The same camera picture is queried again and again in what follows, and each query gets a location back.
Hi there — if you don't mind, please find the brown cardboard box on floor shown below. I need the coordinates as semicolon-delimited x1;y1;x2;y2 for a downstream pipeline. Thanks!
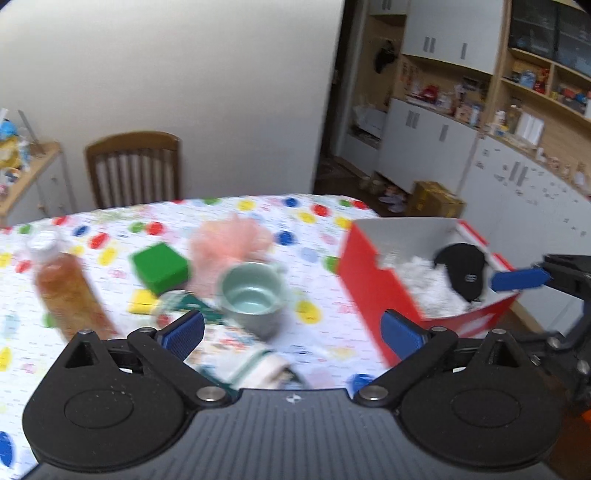
406;181;466;218

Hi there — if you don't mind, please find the brown wooden chair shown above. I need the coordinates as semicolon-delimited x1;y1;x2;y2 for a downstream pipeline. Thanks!
84;131;181;209

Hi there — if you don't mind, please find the green sponge block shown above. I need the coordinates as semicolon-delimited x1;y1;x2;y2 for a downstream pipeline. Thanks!
130;243;189;296

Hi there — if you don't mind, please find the yellow cloth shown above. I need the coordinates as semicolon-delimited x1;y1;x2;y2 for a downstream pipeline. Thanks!
128;289;159;315

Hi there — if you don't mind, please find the colourful balloon tablecloth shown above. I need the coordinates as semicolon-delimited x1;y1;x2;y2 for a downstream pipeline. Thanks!
1;194;386;479

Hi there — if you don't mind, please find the black cap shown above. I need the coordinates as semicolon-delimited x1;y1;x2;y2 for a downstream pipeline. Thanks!
433;243;488;303

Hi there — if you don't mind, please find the pink mesh bath pouf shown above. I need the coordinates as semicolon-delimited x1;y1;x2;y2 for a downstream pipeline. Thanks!
188;214;273;299

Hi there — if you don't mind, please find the red cardboard box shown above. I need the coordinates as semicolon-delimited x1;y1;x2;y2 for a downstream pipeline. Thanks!
338;217;520;366

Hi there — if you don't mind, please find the pale green ceramic mug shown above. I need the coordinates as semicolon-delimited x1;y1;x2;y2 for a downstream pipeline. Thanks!
216;262;287;340

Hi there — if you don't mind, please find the white wall cabinet unit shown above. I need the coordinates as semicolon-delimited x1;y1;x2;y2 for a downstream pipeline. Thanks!
331;1;590;266

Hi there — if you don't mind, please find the orange drink bottle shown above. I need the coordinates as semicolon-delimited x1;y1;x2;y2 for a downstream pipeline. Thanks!
27;228;118;341

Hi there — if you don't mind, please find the wooden side cabinet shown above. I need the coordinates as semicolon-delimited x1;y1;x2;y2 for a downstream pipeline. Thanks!
1;142;75;227

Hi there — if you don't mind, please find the white paper tissue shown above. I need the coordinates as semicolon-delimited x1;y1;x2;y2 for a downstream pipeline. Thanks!
381;252;470;319

